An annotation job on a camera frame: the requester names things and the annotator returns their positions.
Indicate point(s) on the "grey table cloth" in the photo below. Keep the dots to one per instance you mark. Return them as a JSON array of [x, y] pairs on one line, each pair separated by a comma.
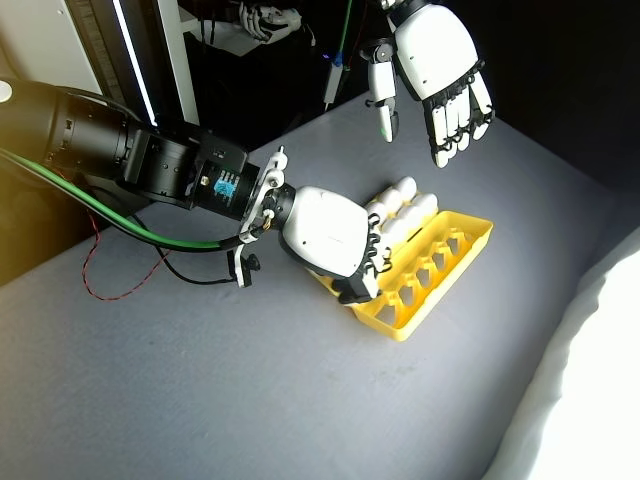
[[200, 390]]

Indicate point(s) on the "spare white robot hand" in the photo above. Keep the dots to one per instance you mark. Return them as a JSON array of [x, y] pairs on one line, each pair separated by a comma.
[[267, 22]]

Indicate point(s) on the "white fabric sheet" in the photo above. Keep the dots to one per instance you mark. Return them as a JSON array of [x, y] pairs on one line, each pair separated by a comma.
[[590, 375]]

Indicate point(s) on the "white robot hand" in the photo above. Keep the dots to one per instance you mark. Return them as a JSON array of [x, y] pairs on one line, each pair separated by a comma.
[[325, 230], [435, 50]]

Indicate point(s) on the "white frame post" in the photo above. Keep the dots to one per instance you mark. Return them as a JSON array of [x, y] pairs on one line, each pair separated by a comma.
[[175, 50]]

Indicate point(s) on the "yellow plastic egg carton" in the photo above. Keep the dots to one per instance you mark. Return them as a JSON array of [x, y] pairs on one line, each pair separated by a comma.
[[470, 230]]

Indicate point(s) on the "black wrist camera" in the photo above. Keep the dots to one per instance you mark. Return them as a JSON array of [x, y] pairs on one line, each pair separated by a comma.
[[252, 262]]

